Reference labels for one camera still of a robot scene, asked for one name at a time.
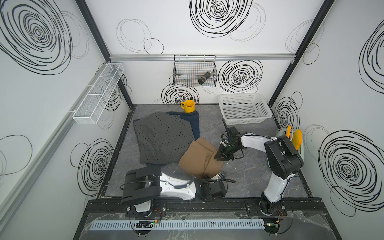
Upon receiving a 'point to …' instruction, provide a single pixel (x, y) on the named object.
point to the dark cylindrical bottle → (202, 79)
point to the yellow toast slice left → (288, 131)
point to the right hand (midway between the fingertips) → (216, 158)
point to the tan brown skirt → (198, 159)
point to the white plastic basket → (244, 108)
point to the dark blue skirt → (192, 117)
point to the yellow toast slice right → (297, 138)
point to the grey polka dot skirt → (162, 138)
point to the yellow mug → (189, 105)
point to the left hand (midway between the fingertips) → (214, 187)
